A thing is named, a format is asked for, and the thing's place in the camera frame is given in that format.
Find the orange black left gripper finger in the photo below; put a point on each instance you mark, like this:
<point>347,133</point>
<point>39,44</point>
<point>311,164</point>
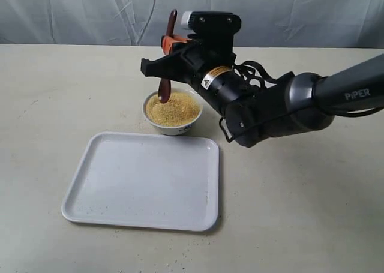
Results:
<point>172,66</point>

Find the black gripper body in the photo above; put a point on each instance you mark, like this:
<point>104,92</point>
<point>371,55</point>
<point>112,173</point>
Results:
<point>205,52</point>

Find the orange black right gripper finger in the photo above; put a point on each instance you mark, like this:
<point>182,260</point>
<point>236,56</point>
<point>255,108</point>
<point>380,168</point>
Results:
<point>167,42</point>

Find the dark brown wooden spoon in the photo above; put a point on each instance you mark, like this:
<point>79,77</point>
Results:
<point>164,89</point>

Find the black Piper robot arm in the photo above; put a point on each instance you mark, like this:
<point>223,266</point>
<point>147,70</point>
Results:
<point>253,106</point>

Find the yellow granular powder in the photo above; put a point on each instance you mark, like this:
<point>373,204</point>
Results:
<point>180,109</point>

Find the white ceramic bowl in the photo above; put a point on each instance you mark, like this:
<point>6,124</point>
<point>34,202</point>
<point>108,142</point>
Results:
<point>173,131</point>

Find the white wrinkled backdrop curtain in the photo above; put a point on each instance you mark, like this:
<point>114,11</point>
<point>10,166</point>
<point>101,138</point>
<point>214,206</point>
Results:
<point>265,23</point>

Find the white rectangular plastic tray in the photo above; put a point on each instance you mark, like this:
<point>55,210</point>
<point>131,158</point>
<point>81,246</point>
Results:
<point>146,180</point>

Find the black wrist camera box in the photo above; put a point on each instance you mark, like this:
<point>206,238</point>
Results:
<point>211,22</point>

